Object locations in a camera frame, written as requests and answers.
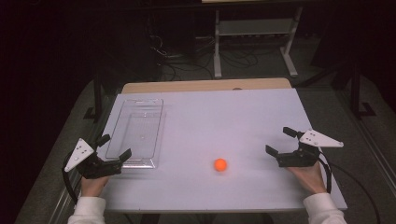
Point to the black metal stand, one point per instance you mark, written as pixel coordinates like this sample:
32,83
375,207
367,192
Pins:
355,93
98,96

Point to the white metal desk frame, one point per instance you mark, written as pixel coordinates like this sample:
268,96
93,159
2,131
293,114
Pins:
217,46

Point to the orange ball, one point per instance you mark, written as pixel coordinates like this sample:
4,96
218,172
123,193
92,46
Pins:
220,164

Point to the person's left hand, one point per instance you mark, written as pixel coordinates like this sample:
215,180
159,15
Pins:
92,186

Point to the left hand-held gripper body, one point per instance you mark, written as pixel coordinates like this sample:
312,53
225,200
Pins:
93,168

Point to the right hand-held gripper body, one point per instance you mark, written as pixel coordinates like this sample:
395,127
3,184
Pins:
299,159

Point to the tan wooden table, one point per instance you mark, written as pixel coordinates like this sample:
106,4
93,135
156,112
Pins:
202,84

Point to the person's right hand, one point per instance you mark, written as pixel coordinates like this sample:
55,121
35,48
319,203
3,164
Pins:
309,180

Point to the clear plastic tray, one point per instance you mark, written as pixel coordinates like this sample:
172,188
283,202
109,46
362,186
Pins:
140,130

